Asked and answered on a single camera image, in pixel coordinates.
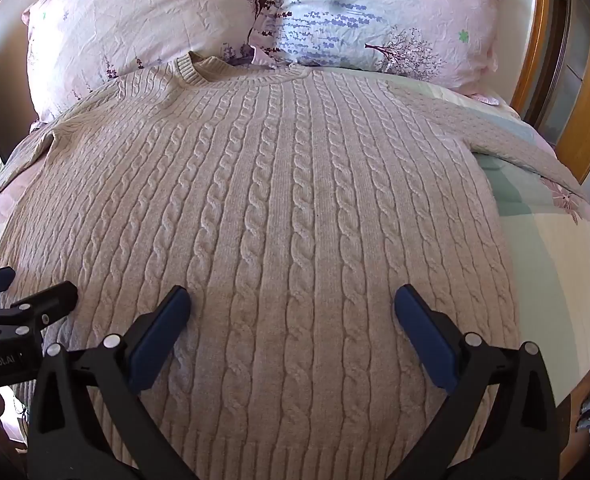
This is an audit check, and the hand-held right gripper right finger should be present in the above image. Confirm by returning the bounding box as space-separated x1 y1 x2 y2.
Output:
394 284 560 480

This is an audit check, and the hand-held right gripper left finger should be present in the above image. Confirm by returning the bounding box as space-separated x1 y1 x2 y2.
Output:
28 285 198 480

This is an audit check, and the beige cable knit sweater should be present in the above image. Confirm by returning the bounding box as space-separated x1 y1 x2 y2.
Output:
0 52 583 480

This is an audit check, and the pastel patchwork bed quilt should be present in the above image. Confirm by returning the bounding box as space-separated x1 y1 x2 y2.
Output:
0 67 590 411

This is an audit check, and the pink floral pillow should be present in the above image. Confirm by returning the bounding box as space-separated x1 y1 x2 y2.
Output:
22 0 262 125

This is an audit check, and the wooden headboard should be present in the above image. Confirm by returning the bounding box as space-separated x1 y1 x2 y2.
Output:
495 0 558 123

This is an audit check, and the pink pillow with purple flowers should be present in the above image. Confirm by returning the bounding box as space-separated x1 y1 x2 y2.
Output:
247 0 519 107

